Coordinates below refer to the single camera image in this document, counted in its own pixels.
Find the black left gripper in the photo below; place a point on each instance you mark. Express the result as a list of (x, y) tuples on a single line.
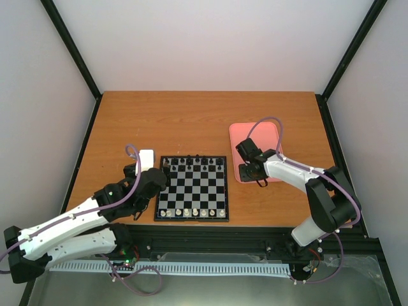
[(129, 173)]

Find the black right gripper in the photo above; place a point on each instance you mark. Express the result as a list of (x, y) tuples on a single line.
[(245, 178)]

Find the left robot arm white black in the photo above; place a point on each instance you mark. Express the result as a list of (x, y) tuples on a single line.
[(88, 229)]

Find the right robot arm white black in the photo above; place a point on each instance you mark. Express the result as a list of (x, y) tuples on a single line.
[(332, 201)]

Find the black chess pieces row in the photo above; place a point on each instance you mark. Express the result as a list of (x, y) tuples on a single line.
[(194, 163)]

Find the black white chess board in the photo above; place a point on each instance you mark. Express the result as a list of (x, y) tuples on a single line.
[(204, 190)]

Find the pink plastic tray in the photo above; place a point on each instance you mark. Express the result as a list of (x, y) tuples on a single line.
[(265, 136)]

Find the metal sheet front panel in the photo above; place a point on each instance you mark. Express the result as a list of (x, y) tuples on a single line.
[(360, 281)]

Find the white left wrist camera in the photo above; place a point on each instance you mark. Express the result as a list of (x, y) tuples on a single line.
[(145, 160)]

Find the light blue slotted cable duct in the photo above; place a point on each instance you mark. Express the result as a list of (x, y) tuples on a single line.
[(176, 268)]

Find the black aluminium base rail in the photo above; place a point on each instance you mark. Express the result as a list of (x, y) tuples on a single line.
[(155, 239)]

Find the left black frame post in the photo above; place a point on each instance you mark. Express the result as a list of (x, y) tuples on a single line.
[(67, 39)]

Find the black frame post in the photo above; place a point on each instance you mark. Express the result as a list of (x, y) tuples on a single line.
[(355, 44), (67, 39)]

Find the right black frame post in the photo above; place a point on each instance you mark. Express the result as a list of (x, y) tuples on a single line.
[(355, 44)]

